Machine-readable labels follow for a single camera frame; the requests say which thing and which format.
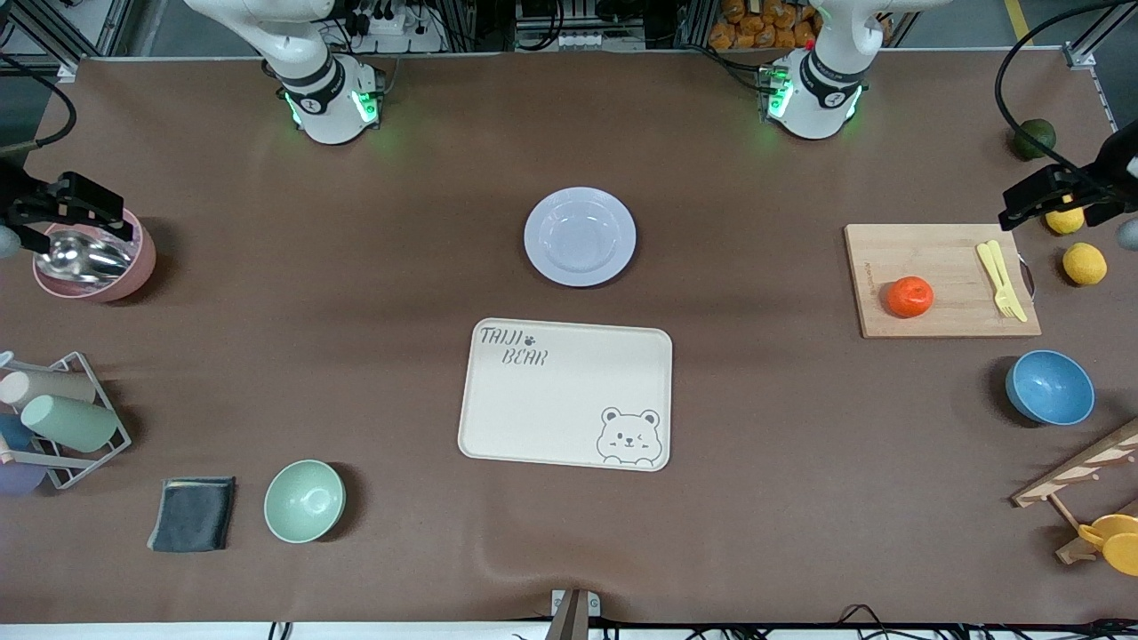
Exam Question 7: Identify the yellow plastic fork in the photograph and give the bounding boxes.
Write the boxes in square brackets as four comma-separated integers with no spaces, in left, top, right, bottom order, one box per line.
[987,240,1030,323]
[976,242,1020,320]

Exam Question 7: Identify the orange fruit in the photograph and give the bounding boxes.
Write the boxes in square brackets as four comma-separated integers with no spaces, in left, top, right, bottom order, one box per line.
[886,276,936,319]

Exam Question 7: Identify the dark grey folded cloth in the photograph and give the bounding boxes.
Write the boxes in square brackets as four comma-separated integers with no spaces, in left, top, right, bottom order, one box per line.
[147,476,237,553]

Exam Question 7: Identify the yellow cup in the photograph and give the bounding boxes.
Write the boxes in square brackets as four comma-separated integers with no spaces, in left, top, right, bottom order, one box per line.
[1078,513,1138,577]

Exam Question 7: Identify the mint green cup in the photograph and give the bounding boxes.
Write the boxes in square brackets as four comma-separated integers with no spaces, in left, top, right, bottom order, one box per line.
[20,394,120,452]

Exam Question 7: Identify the pink bowl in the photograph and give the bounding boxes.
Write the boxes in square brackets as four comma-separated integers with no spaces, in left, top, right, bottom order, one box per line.
[32,206,157,303]

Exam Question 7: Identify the purple cup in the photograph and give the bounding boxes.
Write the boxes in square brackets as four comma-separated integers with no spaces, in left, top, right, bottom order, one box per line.
[0,460,47,496]

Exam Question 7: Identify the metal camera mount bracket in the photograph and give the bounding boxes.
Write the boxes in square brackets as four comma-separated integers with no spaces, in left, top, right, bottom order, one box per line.
[544,588,602,640]

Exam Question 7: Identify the dark green avocado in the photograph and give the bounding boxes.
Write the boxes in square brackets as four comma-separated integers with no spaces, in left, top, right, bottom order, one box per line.
[1014,118,1058,161]

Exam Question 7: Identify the pale lavender plate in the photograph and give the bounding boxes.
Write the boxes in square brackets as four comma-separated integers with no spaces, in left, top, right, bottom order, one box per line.
[523,187,637,287]

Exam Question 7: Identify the aluminium frame corner profile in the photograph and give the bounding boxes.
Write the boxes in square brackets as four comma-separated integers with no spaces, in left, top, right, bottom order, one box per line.
[1062,40,1117,121]

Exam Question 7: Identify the wooden peg dish rack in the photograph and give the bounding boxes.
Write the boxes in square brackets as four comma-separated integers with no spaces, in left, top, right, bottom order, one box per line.
[1011,418,1138,565]

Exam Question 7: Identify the blue bowl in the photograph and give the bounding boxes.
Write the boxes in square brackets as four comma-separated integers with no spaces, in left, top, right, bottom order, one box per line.
[1006,349,1096,427]

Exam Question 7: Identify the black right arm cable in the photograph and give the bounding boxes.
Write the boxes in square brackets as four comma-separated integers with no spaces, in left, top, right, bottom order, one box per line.
[0,53,79,152]

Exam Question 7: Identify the beige cup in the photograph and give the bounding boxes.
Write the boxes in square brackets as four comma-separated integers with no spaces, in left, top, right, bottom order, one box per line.
[0,369,97,410]

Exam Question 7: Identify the shiny metal scoop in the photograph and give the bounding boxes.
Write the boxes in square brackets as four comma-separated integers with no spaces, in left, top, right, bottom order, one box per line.
[34,229,134,285]

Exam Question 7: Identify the cream bear print tray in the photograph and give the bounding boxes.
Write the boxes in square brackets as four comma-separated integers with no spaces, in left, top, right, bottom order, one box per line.
[457,317,674,472]

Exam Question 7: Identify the mint green bowl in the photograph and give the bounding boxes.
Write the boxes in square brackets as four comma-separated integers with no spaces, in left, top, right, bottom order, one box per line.
[263,459,346,544]

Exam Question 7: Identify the white power strip with plugs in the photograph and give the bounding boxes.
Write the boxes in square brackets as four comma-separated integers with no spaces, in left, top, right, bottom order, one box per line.
[351,0,445,52]

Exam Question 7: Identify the bamboo cutting board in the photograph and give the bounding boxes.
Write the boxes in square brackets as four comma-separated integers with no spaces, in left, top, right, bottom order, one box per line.
[843,222,1043,340]

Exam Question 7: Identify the grey wire cup rack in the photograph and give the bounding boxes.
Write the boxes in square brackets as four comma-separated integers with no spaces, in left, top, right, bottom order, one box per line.
[0,351,132,491]

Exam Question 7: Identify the white empty power strip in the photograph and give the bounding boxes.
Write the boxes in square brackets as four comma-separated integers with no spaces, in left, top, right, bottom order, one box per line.
[556,31,645,50]

